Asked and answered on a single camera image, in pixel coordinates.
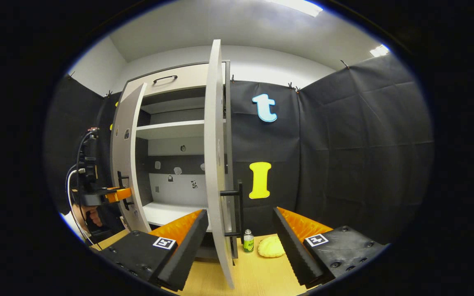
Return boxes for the beige cabinet door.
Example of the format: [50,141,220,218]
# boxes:
[203,39,244,289]
[110,82,152,234]

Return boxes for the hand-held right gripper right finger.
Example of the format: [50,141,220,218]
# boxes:
[273,206,387,287]

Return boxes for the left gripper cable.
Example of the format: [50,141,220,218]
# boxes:
[66,131,93,243]

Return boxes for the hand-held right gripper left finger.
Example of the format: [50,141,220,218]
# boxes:
[97,209,209,291]

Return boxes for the small green bottle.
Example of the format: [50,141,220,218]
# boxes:
[243,229,255,253]

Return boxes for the small ceiling light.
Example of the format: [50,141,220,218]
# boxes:
[369,44,390,58]

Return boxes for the white cabinet shelf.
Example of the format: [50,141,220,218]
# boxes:
[136,119,226,140]

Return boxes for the long ceiling light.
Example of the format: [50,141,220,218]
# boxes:
[268,0,324,18]

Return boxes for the beige cabinet drawer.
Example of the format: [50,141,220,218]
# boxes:
[128,62,226,97]

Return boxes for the grey double-door shoe cabinet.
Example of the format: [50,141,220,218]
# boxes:
[120,61,242,260]

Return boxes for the pale yellow lumpy object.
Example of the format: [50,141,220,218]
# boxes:
[258,235,286,258]

